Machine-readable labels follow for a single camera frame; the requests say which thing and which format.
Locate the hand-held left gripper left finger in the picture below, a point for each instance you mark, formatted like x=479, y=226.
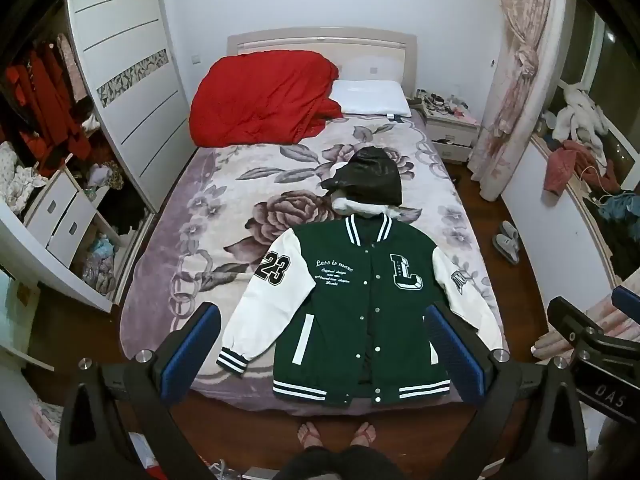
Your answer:
x=192, y=342

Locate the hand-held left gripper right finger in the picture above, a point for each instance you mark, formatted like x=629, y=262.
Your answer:
x=457, y=352

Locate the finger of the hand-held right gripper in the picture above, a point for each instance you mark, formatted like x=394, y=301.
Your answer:
x=567, y=317
x=627, y=300

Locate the green varsity jacket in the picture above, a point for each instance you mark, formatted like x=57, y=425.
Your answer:
x=350, y=310

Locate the dark clothes pile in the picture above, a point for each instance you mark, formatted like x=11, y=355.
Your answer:
x=620, y=220

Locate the pastel clothes pile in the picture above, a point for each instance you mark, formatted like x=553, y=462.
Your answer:
x=100, y=265

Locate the floral folded clothes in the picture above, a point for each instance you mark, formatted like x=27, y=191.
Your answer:
x=15, y=175

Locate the red hanging clothes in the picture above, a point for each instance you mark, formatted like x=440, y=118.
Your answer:
x=45, y=105

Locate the pink striped cloth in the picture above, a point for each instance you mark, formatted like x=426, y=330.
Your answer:
x=612, y=321

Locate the grey slipper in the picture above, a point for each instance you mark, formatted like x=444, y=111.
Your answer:
x=511, y=231
x=505, y=249

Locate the person's right foot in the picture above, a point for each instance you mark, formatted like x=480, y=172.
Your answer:
x=362, y=434

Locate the person's foot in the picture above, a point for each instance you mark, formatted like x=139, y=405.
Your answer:
x=311, y=435
x=362, y=434

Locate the floral bed blanket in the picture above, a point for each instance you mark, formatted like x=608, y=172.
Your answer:
x=225, y=200

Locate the pink crumpled garment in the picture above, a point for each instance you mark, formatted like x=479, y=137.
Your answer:
x=562, y=165

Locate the person's left foot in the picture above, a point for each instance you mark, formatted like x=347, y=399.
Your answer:
x=311, y=435

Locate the person's black trousers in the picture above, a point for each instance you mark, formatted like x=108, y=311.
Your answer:
x=340, y=465

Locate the white wardrobe drawers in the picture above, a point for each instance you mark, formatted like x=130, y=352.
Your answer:
x=60, y=210

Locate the white plush toy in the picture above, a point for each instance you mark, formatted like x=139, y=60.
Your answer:
x=580, y=110

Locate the black fur-trimmed hooded jacket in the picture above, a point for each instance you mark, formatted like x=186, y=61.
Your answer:
x=370, y=175

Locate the white nightstand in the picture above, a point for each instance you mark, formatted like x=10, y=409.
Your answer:
x=450, y=130

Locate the pink floral curtain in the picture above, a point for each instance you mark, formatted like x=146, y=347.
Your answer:
x=520, y=85

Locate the clutter of small toiletries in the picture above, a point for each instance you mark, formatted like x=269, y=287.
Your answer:
x=442, y=101

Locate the red quilt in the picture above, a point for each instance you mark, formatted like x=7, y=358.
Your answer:
x=255, y=100

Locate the white pillow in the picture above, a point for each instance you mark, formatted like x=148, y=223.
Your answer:
x=370, y=97

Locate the white sliding wardrobe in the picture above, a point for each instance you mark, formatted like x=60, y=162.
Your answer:
x=130, y=60

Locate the beige bed headboard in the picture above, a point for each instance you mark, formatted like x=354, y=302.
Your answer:
x=300, y=42

